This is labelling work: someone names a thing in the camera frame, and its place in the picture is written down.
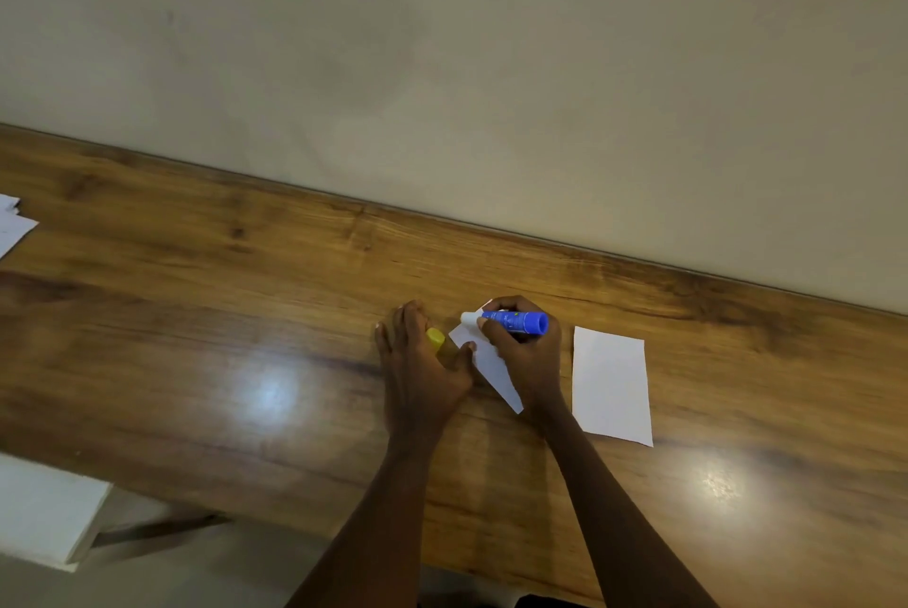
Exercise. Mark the yellow glue stick cap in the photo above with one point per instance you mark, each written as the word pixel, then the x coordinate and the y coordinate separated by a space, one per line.
pixel 435 340

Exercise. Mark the blue glue stick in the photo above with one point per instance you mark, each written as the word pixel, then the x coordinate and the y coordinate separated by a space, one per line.
pixel 521 323

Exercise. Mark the person's right thumb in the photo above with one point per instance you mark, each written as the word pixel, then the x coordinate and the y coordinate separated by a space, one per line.
pixel 494 339

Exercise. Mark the person's left little finger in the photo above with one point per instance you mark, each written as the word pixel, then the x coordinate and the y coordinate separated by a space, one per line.
pixel 383 343

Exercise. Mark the small white paper piece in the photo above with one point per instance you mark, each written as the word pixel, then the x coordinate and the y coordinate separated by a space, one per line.
pixel 496 373

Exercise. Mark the person's left thumb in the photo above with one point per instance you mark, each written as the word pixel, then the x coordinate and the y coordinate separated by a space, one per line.
pixel 464 358

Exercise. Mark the white rectangular paper sheet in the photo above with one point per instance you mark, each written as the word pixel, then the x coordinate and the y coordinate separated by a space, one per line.
pixel 611 384

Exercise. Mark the person's left hand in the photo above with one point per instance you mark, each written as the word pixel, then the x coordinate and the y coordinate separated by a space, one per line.
pixel 418 387

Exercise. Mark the person's right hand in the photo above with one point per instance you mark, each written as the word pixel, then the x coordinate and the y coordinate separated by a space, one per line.
pixel 535 366

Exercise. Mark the person's left forearm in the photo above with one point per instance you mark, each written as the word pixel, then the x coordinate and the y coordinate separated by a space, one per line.
pixel 376 529

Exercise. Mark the person's right forearm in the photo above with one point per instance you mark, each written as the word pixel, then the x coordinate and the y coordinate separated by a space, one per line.
pixel 624 529

